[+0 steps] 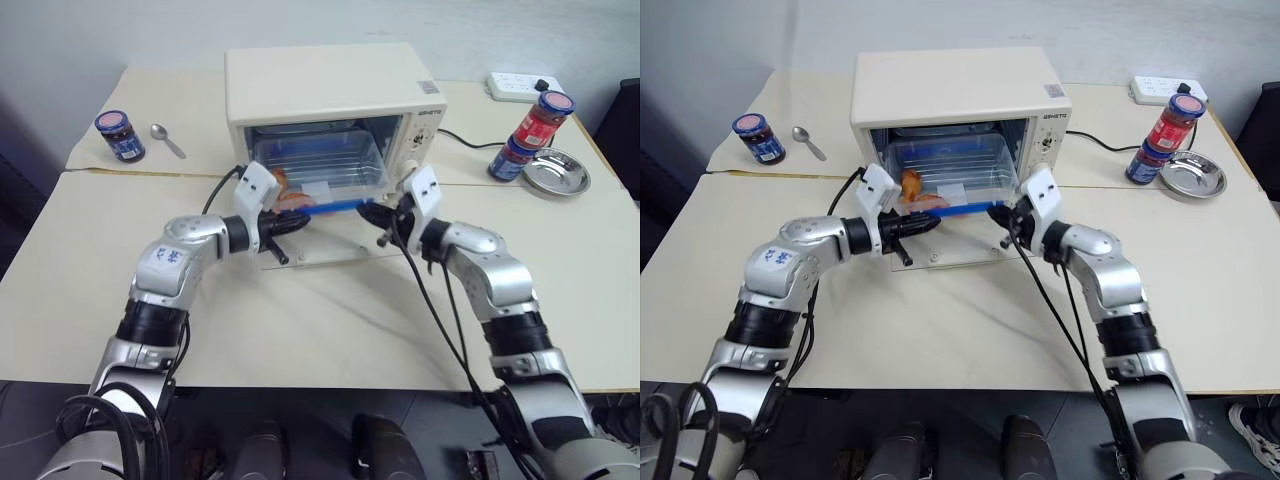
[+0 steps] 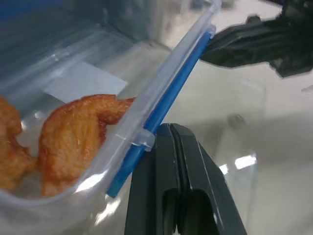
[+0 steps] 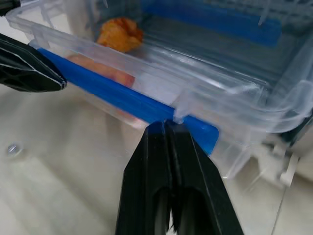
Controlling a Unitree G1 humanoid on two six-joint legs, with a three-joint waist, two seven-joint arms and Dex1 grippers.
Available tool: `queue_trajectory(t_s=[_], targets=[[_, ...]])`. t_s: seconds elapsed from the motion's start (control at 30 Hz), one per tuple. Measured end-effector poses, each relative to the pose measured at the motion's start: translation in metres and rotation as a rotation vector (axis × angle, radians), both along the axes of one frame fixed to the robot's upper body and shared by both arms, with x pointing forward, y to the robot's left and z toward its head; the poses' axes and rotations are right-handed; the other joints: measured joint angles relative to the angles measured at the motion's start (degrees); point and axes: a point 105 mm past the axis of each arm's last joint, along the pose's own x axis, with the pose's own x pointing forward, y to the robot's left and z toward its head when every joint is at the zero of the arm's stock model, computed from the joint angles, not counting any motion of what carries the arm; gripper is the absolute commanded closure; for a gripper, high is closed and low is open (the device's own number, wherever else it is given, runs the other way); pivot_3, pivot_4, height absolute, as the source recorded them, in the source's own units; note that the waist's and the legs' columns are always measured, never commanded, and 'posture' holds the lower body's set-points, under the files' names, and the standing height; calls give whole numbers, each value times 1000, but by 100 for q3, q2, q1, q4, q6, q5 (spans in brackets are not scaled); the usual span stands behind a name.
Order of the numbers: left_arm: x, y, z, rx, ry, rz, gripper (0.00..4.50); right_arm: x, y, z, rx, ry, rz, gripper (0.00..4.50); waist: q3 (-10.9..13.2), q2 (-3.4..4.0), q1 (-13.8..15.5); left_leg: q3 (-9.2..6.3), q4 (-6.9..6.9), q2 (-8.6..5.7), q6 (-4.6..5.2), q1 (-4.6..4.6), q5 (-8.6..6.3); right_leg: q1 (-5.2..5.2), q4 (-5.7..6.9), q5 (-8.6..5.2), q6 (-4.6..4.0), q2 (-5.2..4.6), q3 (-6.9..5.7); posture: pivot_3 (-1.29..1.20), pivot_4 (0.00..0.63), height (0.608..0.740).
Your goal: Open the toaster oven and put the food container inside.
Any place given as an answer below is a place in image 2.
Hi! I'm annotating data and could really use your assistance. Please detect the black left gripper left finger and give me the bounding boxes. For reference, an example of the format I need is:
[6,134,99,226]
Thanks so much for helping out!
[124,123,183,235]

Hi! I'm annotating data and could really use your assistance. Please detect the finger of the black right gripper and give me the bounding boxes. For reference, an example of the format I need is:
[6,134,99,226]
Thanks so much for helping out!
[200,36,286,70]
[207,15,285,51]

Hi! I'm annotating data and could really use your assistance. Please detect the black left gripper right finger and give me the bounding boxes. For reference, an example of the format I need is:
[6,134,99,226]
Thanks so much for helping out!
[170,123,247,235]

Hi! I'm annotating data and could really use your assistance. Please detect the clear food container blue seal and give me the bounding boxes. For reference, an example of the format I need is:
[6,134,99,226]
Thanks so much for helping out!
[0,0,217,235]

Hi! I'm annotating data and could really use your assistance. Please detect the large fried chicken piece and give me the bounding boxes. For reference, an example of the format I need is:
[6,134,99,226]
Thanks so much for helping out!
[38,94,136,196]

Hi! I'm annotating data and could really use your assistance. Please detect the small fried chicken piece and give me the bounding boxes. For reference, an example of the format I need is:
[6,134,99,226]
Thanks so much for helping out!
[0,95,38,191]

